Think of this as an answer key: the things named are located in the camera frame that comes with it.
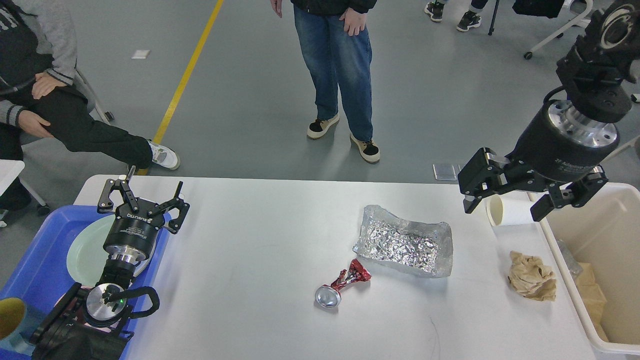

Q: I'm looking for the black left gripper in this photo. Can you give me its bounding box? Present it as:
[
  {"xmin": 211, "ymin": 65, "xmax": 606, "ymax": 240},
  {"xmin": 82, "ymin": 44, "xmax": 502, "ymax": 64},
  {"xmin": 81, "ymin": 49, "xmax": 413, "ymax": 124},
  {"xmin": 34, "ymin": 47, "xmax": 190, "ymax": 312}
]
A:
[{"xmin": 96, "ymin": 166, "xmax": 191, "ymax": 263}]

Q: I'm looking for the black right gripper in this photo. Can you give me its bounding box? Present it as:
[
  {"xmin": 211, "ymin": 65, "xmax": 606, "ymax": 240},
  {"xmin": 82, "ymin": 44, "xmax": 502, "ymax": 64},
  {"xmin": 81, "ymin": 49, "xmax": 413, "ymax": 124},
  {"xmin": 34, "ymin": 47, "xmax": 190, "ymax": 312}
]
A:
[{"xmin": 457, "ymin": 100, "xmax": 620, "ymax": 223}]

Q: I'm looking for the green plate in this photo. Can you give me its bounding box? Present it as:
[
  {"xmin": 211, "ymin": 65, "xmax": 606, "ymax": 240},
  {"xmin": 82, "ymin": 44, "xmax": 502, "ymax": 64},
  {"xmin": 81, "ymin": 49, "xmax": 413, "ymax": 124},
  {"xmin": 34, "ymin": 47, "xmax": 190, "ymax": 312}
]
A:
[{"xmin": 66, "ymin": 216, "xmax": 157, "ymax": 287}]

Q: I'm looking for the silver plastic bag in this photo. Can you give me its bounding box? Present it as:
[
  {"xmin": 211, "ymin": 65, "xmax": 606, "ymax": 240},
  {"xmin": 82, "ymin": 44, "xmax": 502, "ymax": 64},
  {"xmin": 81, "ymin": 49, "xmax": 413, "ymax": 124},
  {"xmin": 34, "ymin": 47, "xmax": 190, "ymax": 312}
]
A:
[{"xmin": 556, "ymin": 239, "xmax": 584, "ymax": 280}]

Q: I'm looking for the aluminium foil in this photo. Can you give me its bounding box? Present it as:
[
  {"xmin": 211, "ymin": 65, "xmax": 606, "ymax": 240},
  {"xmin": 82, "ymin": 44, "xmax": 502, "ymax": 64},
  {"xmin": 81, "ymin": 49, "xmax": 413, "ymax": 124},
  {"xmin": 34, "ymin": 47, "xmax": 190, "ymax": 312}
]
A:
[{"xmin": 352, "ymin": 204, "xmax": 454, "ymax": 279}]

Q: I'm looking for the brown paper bag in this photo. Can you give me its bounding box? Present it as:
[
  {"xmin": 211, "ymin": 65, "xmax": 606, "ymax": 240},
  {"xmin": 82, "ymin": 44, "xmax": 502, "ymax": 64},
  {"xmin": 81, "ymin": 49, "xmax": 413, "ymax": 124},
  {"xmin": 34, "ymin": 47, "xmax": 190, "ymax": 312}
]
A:
[{"xmin": 574, "ymin": 262, "xmax": 610, "ymax": 342}]

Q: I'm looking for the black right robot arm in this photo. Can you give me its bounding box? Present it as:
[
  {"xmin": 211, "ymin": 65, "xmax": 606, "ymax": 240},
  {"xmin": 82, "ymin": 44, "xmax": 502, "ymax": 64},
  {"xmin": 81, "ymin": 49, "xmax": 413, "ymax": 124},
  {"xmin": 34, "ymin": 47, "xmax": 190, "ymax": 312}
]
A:
[{"xmin": 458, "ymin": 0, "xmax": 639, "ymax": 222}]

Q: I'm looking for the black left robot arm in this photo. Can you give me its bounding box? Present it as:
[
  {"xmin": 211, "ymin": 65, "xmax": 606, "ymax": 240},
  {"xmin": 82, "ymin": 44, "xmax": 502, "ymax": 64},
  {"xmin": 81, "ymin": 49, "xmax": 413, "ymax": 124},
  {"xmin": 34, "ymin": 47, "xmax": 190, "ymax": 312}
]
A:
[{"xmin": 29, "ymin": 167, "xmax": 190, "ymax": 360}]

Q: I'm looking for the white paper cup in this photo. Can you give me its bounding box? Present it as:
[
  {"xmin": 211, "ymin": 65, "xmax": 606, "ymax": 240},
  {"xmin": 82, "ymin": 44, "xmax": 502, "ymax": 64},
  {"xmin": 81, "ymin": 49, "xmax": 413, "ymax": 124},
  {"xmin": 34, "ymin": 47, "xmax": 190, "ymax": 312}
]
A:
[{"xmin": 486, "ymin": 192, "xmax": 535, "ymax": 227}]

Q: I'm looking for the white plastic bin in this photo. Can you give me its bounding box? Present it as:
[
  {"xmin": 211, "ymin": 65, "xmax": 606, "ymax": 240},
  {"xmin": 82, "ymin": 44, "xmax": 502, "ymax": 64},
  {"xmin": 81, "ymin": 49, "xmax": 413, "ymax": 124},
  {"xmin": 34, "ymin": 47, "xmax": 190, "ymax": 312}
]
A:
[{"xmin": 526, "ymin": 183, "xmax": 640, "ymax": 360}]

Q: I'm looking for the clear floor plate left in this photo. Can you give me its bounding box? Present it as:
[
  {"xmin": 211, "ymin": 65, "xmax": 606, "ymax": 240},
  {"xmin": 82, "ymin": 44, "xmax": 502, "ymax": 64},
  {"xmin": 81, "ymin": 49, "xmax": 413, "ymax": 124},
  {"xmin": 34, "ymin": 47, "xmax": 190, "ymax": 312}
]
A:
[{"xmin": 432, "ymin": 162, "xmax": 461, "ymax": 182}]

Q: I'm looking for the crumpled beige paper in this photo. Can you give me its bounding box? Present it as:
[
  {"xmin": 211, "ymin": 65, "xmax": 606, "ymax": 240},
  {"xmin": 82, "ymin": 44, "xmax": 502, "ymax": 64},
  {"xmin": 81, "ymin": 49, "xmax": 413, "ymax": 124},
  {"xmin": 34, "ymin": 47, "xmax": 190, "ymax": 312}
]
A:
[{"xmin": 507, "ymin": 250, "xmax": 557, "ymax": 302}]

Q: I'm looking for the white office chair left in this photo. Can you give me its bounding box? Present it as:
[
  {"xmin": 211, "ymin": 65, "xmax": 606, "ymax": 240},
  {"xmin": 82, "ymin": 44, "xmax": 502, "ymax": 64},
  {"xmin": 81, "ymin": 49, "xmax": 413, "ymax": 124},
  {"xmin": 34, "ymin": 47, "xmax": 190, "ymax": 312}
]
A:
[{"xmin": 73, "ymin": 68, "xmax": 115, "ymax": 124}]

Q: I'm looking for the white office chair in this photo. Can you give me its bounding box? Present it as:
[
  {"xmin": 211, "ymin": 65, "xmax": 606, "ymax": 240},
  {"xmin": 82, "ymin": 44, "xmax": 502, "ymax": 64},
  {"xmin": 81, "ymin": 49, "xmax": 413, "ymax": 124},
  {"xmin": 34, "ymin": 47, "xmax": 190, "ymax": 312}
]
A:
[
  {"xmin": 523, "ymin": 0, "xmax": 594, "ymax": 60},
  {"xmin": 73, "ymin": 68, "xmax": 115, "ymax": 124}
]

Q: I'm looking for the blue plastic tray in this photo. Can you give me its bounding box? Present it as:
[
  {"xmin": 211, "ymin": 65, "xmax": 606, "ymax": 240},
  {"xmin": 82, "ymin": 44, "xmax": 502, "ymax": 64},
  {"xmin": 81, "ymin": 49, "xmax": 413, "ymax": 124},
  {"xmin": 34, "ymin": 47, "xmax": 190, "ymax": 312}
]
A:
[{"xmin": 1, "ymin": 205, "xmax": 170, "ymax": 360}]

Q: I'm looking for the white office chair right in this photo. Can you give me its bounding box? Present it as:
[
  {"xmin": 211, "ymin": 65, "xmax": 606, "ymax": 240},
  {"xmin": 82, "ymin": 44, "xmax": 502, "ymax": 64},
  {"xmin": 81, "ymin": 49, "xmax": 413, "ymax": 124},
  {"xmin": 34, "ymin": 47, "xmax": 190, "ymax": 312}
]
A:
[{"xmin": 523, "ymin": 0, "xmax": 594, "ymax": 60}]

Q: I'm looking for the white floor tag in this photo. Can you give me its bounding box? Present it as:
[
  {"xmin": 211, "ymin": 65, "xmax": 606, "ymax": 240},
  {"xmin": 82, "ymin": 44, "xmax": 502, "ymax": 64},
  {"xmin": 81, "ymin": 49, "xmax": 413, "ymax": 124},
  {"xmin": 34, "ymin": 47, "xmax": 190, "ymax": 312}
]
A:
[{"xmin": 131, "ymin": 49, "xmax": 151, "ymax": 60}]

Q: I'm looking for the dark blue mug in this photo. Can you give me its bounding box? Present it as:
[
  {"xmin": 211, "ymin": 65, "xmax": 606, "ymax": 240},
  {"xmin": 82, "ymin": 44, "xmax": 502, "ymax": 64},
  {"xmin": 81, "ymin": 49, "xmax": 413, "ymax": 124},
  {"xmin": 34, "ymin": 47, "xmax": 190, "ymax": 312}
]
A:
[{"xmin": 0, "ymin": 297, "xmax": 46, "ymax": 356}]

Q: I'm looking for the person in dark jeans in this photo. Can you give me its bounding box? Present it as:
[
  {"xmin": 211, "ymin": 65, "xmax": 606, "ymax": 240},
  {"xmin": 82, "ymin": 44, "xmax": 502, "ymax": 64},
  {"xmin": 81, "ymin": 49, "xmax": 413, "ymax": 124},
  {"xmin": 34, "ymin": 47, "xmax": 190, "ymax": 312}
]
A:
[{"xmin": 423, "ymin": 0, "xmax": 489, "ymax": 32}]

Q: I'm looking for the seated person at left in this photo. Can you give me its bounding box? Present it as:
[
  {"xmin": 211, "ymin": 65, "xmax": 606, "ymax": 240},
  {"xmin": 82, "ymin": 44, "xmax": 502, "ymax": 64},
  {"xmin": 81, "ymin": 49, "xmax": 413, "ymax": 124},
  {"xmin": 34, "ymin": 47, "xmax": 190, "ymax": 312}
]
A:
[{"xmin": 0, "ymin": 0, "xmax": 181, "ymax": 221}]

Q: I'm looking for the crushed red can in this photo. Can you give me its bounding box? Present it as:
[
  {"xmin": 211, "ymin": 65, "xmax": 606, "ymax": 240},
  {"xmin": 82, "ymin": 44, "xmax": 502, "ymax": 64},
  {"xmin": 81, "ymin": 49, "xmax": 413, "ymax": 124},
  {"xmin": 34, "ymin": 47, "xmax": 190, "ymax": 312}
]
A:
[{"xmin": 314, "ymin": 259, "xmax": 371, "ymax": 309}]

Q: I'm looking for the person in blue jeans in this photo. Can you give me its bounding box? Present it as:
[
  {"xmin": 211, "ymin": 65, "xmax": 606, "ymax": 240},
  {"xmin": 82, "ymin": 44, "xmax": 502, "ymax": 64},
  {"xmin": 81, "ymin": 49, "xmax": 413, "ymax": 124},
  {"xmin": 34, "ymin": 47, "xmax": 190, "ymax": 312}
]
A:
[{"xmin": 292, "ymin": 0, "xmax": 381, "ymax": 164}]

